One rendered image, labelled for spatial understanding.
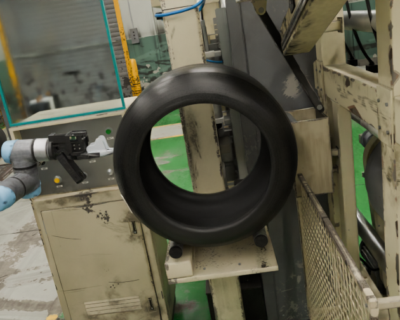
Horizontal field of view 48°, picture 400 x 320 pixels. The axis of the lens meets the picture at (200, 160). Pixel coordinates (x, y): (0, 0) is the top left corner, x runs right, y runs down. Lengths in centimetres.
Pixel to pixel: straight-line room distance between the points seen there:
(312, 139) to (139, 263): 112
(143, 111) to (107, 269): 124
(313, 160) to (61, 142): 90
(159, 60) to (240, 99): 933
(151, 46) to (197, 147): 891
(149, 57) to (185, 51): 895
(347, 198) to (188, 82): 84
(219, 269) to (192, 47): 79
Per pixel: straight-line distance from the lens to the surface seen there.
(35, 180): 158
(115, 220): 226
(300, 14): 124
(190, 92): 130
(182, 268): 153
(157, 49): 1059
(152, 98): 133
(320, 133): 171
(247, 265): 156
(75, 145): 149
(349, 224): 189
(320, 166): 175
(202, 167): 177
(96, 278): 244
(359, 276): 112
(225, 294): 203
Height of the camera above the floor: 161
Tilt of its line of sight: 17 degrees down
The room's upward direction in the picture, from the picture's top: 9 degrees counter-clockwise
